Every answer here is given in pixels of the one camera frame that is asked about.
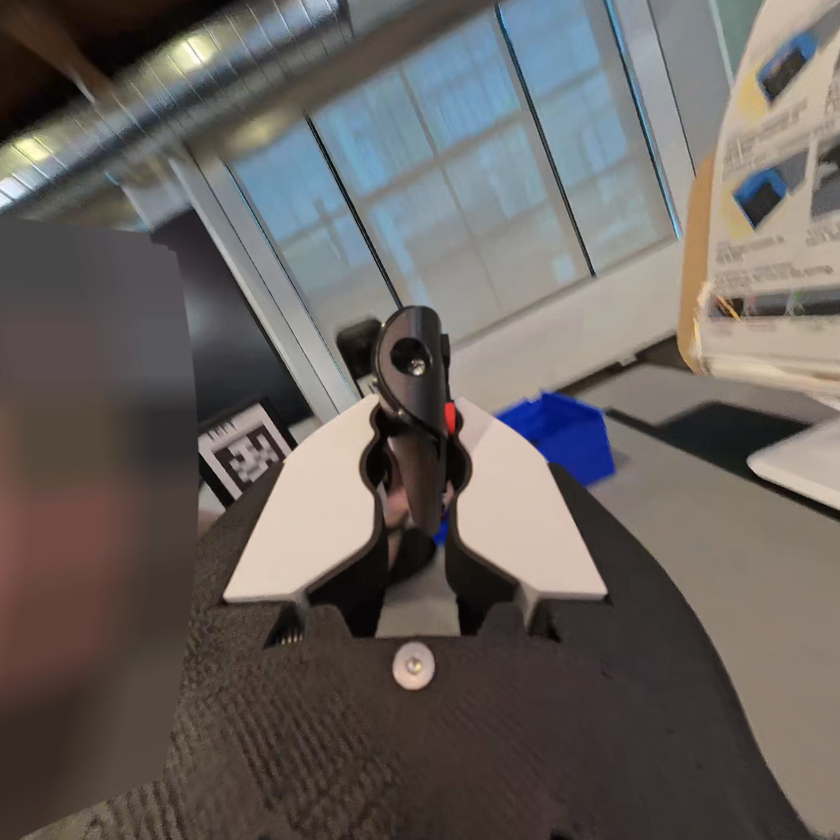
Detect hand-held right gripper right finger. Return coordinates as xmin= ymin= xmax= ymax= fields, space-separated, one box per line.
xmin=445 ymin=398 xmax=610 ymax=635

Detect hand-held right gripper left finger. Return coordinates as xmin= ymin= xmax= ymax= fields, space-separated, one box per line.
xmin=222 ymin=394 xmax=389 ymax=637

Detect black remote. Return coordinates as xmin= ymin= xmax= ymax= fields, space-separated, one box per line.
xmin=372 ymin=306 xmax=468 ymax=538

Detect blue plastic bin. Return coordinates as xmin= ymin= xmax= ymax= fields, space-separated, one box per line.
xmin=431 ymin=390 xmax=616 ymax=547

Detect black framed marker sign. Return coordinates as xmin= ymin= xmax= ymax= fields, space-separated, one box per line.
xmin=197 ymin=399 xmax=298 ymax=508

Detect large glass window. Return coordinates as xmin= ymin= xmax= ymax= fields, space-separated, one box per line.
xmin=221 ymin=0 xmax=685 ymax=397

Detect instruction sheet on stand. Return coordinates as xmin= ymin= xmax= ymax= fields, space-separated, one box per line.
xmin=678 ymin=0 xmax=840 ymax=514

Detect silver air duct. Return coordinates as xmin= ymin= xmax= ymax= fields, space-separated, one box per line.
xmin=0 ymin=0 xmax=351 ymax=219

